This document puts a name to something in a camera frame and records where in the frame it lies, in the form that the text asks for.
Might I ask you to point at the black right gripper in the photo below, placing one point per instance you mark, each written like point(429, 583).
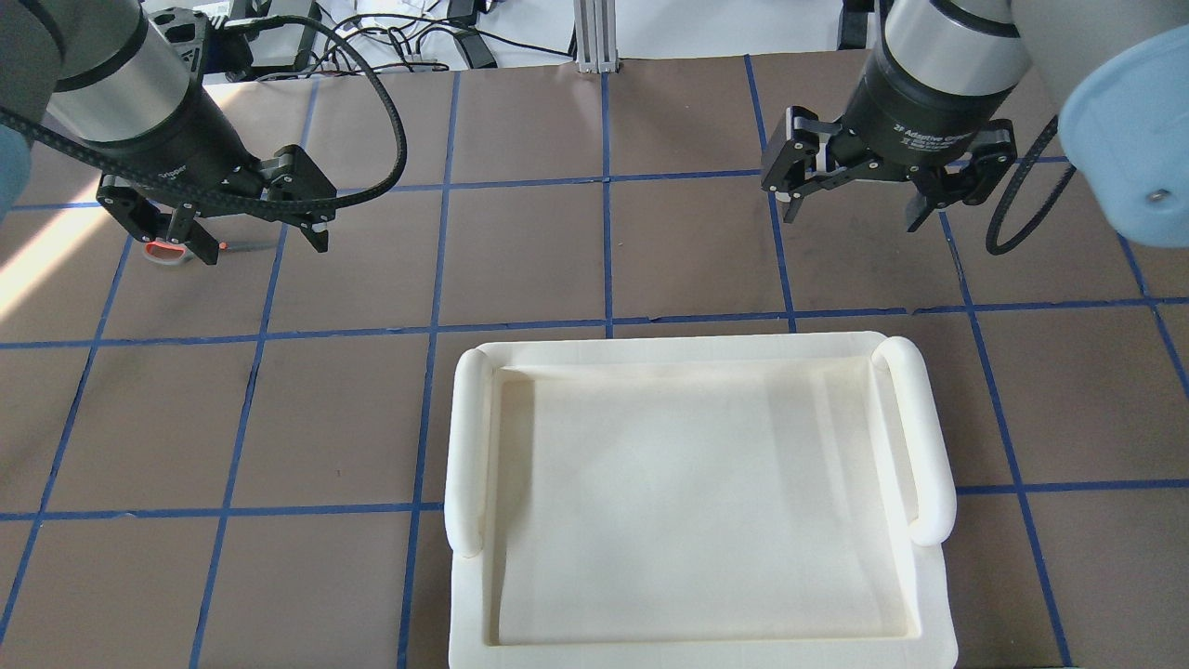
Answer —
point(915, 119)

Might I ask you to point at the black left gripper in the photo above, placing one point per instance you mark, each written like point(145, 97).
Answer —
point(178, 137)

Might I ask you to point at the orange grey handled scissors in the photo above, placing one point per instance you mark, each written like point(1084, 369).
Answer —
point(174, 255)

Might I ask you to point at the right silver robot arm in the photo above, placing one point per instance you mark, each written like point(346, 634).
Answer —
point(1108, 78)

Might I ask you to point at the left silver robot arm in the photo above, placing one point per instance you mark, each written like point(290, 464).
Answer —
point(116, 87)

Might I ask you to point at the black electronics box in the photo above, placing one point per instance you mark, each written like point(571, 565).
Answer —
point(283, 49)

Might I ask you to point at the black power adapter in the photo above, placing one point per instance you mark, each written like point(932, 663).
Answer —
point(473, 49)

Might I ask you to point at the white foam tray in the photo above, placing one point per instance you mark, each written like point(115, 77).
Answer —
point(747, 501)

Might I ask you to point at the aluminium frame post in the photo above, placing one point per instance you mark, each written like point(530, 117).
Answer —
point(595, 34)

